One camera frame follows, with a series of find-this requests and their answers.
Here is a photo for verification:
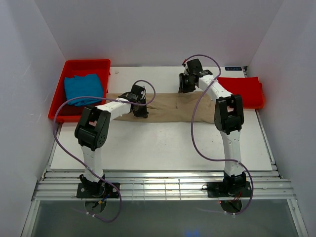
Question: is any beige t shirt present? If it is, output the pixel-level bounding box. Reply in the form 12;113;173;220
116;91;215;124

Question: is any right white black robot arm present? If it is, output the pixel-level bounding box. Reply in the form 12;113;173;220
178;59;246;196

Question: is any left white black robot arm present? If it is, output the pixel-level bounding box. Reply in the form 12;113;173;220
75;84;148;198

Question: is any blue label sticker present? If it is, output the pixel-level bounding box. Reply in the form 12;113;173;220
225;67;242;71

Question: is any blue folded t shirt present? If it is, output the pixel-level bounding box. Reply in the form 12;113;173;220
64;74;104;107

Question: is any red folded t shirt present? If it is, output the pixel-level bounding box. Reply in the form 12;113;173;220
218;77;265;109

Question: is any red plastic bin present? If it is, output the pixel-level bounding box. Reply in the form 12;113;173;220
48;59;111;122

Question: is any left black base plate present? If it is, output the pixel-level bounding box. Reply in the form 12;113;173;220
76;183;119;199

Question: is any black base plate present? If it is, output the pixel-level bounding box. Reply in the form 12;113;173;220
201;182;252;198
76;183;119;199

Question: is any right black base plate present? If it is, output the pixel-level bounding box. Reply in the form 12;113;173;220
201;182;252;198

